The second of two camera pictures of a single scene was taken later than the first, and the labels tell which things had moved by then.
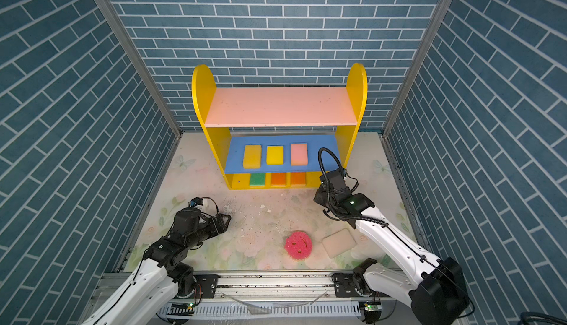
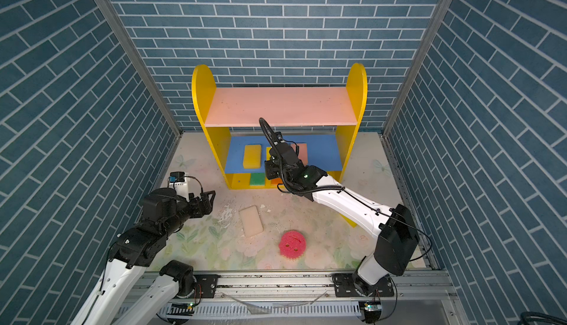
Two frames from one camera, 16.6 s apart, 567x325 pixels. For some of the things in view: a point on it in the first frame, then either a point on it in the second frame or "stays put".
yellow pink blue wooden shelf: (269, 138) stays put
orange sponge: (278, 179) stays put
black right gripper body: (320, 195) to (272, 168)
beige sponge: (338, 242) to (252, 221)
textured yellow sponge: (252, 156) stays put
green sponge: (258, 179) stays put
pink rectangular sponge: (299, 154) stays put
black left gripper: (212, 221) to (199, 211)
